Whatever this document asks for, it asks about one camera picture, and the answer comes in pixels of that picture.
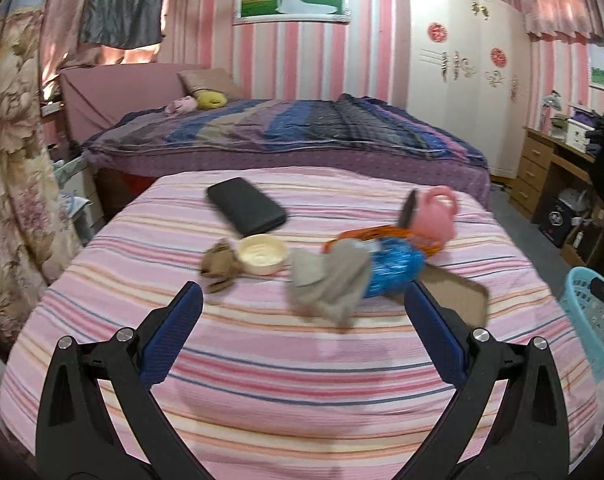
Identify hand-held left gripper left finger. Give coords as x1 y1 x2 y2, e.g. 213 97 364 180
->
36 281 213 480

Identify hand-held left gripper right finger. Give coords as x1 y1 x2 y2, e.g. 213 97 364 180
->
394 280 570 480

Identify turquoise plastic basket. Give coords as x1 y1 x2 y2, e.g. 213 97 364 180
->
558 266 604 383

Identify blue foil wrapper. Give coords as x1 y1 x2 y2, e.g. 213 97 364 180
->
364 240 427 298

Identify brown stockings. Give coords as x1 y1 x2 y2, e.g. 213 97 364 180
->
198 238 243 294

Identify orange net bag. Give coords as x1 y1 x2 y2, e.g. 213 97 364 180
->
323 226 445 258

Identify cream round bowl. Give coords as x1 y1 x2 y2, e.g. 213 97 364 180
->
236 234 287 276

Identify grey cloth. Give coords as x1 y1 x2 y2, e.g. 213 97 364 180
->
288 239 373 330

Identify brown phone case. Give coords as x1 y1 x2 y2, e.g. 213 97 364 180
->
422 265 489 327

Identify black box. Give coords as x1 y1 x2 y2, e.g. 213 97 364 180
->
538 195 578 248

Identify white electric fan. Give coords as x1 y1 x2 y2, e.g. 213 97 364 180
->
557 187 590 213

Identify pink mug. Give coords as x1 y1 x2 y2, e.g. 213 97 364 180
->
397 186 459 246

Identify pink striped table cloth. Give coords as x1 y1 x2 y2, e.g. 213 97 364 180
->
0 165 598 471

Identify wooden desk with drawers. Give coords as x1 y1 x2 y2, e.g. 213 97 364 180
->
509 127 604 268

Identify black wallet case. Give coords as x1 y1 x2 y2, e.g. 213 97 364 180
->
206 177 288 238

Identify white box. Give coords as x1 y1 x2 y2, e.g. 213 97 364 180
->
567 112 604 148

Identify desk lamp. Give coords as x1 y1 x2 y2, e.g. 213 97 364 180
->
538 91 563 131

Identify purple bed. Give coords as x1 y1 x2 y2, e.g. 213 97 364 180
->
59 63 493 221

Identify white wardrobe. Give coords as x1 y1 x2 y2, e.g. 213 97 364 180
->
407 0 533 181

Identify pink plush toy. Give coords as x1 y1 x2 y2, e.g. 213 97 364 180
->
164 96 198 115

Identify floral curtain with blue top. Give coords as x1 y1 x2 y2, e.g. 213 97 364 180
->
0 0 83 356

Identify striped purple blue quilt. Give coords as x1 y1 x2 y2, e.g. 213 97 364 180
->
82 93 488 166

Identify yellow plush toy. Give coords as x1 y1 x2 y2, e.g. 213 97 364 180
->
196 89 228 110

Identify beige pillow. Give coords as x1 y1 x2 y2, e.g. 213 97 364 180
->
178 67 245 101

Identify pink curtain valance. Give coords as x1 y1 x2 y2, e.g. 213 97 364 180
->
519 0 604 43

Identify pink sheer curtain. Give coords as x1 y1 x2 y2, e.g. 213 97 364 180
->
42 0 168 101

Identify grey curtain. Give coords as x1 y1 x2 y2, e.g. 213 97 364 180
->
79 0 165 51

